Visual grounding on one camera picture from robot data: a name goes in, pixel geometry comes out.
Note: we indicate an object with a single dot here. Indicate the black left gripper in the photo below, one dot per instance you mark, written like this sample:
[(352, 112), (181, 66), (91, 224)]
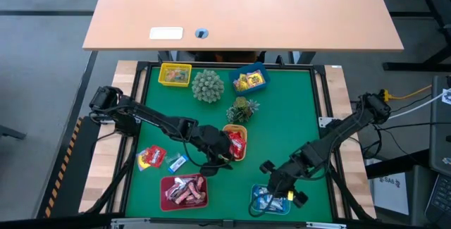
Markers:
[(215, 144)]

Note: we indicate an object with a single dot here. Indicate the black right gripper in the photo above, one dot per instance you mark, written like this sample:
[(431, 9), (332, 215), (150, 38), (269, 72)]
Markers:
[(280, 179)]

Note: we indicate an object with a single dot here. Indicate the white blue Hershey's bar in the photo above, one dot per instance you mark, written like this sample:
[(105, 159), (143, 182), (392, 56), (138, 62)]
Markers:
[(275, 206), (178, 163), (282, 201), (260, 201), (261, 191)]

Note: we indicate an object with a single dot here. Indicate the brown red candy bar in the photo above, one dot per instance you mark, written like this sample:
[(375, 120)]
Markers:
[(182, 196), (194, 190), (200, 183)]

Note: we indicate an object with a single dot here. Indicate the silver white candy bar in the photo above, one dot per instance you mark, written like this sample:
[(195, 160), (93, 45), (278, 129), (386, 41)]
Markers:
[(180, 180), (172, 191)]

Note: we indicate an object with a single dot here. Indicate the yellow Sour Patch candy bag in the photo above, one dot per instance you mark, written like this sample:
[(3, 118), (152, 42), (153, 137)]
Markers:
[(255, 78), (240, 82)]

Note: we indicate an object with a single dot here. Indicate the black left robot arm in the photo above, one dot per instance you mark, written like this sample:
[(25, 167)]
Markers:
[(151, 118)]

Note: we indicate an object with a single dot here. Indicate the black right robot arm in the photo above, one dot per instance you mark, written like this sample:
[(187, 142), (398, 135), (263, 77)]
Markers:
[(338, 137)]

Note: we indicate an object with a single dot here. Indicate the teal plastic bin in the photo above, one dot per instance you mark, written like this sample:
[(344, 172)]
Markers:
[(287, 206)]

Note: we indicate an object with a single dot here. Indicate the orange plastic bin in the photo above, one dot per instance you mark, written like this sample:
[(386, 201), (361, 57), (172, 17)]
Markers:
[(243, 128)]

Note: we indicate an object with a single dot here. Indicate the green table mat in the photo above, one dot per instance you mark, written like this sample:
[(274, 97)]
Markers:
[(275, 123)]

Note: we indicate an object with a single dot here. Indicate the spiky green succulent plant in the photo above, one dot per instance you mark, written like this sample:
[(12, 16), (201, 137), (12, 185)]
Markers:
[(241, 111)]

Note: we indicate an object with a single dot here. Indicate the red plastic bin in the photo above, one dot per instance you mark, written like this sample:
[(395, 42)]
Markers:
[(163, 204)]

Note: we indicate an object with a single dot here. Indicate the round pale succulent in pot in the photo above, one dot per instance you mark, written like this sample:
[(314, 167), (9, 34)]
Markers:
[(208, 86)]

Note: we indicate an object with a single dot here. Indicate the white printed box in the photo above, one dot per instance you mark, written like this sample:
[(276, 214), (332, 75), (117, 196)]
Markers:
[(391, 193)]

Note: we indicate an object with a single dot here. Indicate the yellow mesh basket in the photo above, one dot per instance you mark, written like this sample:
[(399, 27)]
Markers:
[(161, 67)]

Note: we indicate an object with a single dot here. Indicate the white desk cover plate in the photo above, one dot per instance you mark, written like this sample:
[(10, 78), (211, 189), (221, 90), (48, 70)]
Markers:
[(166, 33)]

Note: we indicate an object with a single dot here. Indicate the yellow black hazard tape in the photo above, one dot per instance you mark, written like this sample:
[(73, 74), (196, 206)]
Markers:
[(75, 134)]

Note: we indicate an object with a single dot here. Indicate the black keyboard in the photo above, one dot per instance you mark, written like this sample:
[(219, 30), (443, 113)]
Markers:
[(440, 201)]

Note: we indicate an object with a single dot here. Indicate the tan wooden desk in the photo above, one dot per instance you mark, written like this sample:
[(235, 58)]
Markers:
[(246, 10)]

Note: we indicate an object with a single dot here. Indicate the grey cabinet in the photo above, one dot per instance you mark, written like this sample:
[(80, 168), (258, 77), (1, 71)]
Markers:
[(440, 134)]

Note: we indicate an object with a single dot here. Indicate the dark furniture foot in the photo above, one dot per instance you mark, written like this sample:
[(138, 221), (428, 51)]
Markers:
[(10, 132)]

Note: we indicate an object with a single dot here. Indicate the white metal bracket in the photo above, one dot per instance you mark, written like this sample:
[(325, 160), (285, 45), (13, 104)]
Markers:
[(325, 122)]

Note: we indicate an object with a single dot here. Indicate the black aluminium table frame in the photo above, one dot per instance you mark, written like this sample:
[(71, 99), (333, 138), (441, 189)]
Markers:
[(318, 95)]

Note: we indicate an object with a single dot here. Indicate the black desk leg frame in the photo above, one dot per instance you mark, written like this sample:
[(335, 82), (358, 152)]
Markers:
[(405, 66)]

